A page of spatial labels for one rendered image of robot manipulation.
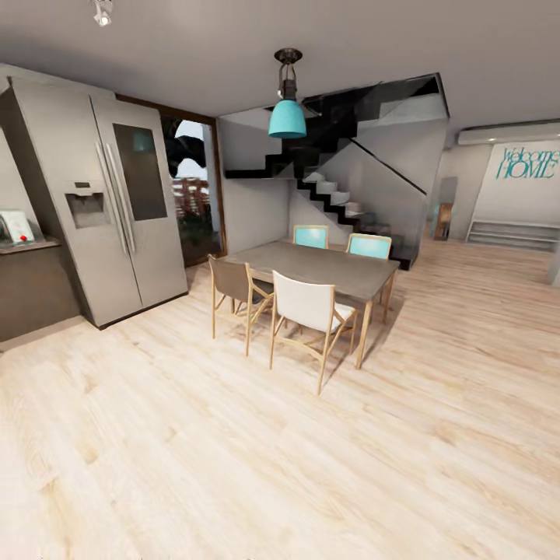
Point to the fridge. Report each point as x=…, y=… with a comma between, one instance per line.
x=96, y=174

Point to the straight chair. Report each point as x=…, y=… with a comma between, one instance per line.
x=369, y=245
x=314, y=306
x=311, y=235
x=234, y=280

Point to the stairs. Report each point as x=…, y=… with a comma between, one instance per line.
x=352, y=187

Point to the standing mirror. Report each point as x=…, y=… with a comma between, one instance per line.
x=445, y=208

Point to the breakfast table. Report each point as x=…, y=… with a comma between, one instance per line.
x=354, y=274

